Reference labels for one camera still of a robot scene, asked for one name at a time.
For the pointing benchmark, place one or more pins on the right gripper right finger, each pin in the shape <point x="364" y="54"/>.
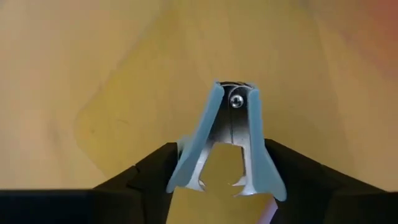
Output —
<point x="326" y="202"/>

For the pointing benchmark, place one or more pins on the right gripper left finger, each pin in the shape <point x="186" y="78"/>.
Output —
<point x="124" y="202"/>

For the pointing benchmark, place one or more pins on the blue-grey staple remover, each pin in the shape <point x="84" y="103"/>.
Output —
<point x="196" y="149"/>

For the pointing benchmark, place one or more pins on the yellow plastic tray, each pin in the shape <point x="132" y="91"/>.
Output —
<point x="140" y="93"/>

